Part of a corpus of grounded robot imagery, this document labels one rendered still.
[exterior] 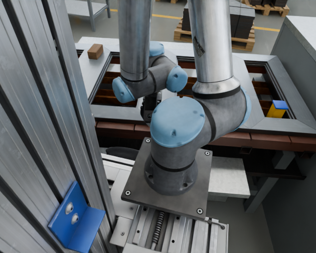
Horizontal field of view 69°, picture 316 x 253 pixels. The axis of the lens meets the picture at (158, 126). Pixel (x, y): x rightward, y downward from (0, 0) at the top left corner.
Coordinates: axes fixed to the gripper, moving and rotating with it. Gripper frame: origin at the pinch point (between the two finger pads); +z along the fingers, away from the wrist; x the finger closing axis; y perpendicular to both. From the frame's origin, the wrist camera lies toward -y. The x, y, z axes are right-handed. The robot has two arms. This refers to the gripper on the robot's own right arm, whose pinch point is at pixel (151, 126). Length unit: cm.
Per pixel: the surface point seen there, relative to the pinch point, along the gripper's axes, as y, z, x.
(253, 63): 73, 7, -61
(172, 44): 110, 16, -6
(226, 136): 4.9, 7.9, -34.4
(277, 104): 24, 2, -60
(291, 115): 22, 7, -69
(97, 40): 110, 16, 56
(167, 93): 31.4, 5.6, -5.5
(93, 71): 48, 6, 39
